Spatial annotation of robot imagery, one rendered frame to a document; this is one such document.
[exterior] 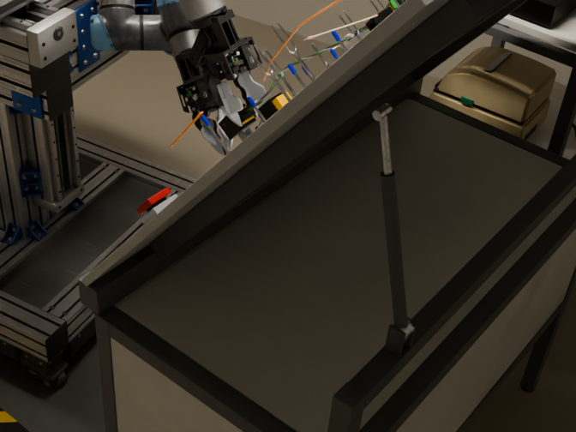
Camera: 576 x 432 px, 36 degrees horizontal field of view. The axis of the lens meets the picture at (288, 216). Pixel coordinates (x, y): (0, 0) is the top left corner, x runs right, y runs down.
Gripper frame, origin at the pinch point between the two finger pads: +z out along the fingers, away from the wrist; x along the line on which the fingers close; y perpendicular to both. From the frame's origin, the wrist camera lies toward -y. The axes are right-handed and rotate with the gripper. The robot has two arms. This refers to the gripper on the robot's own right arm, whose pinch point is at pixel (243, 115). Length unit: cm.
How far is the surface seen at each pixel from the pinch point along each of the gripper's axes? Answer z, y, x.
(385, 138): -0.5, 45.6, -8.2
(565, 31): 28, -1, 100
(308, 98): -14, 51, -22
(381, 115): -4.4, 46.9, -8.6
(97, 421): 82, -88, -30
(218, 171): -4.4, 29.3, -26.2
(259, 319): 38.6, -3.1, -13.5
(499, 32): 23, -13, 90
